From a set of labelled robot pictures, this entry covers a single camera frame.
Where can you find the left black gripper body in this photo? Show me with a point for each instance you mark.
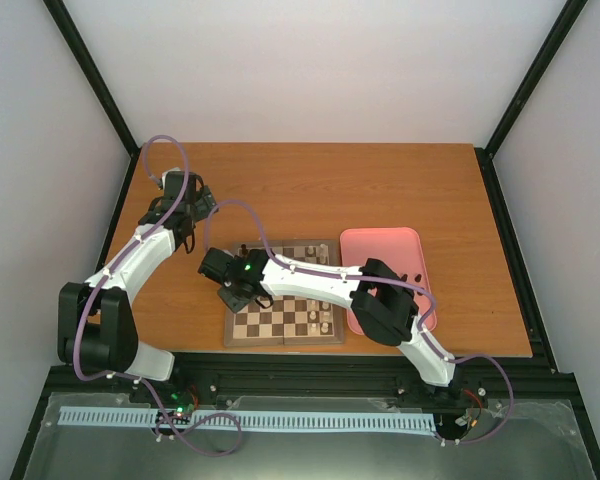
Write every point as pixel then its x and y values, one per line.
pixel 206 205

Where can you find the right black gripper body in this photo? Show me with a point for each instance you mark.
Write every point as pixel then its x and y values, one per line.
pixel 237 303

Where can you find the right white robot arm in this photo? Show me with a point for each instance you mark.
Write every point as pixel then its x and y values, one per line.
pixel 383 304

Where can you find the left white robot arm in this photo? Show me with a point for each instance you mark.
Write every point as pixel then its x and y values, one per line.
pixel 95 320

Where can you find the wooden chess board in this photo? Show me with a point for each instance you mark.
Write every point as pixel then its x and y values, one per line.
pixel 288 320

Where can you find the pink plastic tray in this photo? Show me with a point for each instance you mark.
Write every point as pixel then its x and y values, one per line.
pixel 398 247

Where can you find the black aluminium frame rail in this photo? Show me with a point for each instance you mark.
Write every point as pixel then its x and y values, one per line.
pixel 214 377

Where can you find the light blue cable duct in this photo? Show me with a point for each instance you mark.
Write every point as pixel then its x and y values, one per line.
pixel 251 421

